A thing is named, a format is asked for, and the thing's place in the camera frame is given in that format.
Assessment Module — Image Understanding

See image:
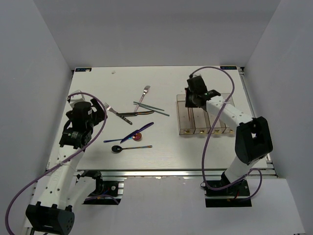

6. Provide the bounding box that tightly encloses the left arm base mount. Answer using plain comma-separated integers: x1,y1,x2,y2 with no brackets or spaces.
76,170,121,205

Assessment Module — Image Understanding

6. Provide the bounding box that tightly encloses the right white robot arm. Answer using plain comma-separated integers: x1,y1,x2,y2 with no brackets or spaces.
185,75,273,195

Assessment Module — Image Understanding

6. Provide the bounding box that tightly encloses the iridescent pink spoon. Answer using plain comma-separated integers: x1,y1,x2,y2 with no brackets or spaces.
103,133,142,143

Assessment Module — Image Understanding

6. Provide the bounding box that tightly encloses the blue table label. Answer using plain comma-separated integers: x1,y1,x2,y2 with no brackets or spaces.
75,68,92,72
220,66,237,70

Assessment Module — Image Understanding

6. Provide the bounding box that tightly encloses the right blue table label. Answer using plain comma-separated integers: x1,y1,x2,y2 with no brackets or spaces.
220,66,237,70

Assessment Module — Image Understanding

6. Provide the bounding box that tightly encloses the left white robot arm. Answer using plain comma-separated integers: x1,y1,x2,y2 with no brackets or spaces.
25,91,107,235

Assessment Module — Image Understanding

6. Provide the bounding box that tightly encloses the purple knife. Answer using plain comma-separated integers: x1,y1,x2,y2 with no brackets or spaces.
120,122,154,143

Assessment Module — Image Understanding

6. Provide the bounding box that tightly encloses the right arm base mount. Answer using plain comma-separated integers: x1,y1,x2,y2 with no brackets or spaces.
200,180,252,208

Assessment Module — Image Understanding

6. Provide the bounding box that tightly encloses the dark-handled silver fork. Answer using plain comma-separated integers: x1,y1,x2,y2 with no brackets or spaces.
104,103,133,125

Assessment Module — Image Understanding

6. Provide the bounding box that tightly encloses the black rainbow knife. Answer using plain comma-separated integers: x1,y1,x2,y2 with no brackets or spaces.
119,111,154,117

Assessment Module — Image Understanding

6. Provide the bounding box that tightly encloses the left blue table label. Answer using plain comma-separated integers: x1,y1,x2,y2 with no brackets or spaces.
75,68,92,72

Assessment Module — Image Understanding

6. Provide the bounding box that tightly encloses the silver pink-handled fork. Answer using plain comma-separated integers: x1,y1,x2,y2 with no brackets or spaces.
134,85,151,112

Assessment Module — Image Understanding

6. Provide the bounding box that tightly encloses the black rainbow-handled spoon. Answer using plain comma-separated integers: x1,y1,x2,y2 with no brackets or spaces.
111,145,153,153

